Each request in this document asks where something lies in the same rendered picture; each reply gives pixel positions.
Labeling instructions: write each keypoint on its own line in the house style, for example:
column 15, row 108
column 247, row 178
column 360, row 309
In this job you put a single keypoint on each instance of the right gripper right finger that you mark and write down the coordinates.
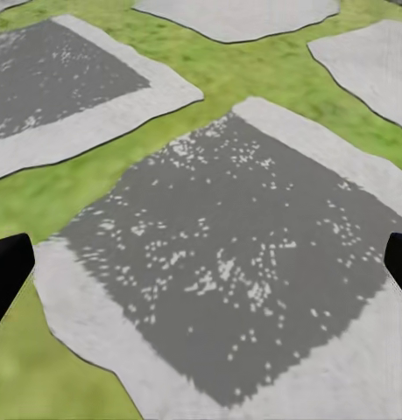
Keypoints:
column 393, row 257

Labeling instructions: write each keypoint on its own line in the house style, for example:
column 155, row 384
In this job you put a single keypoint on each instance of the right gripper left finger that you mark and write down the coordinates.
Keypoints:
column 16, row 262

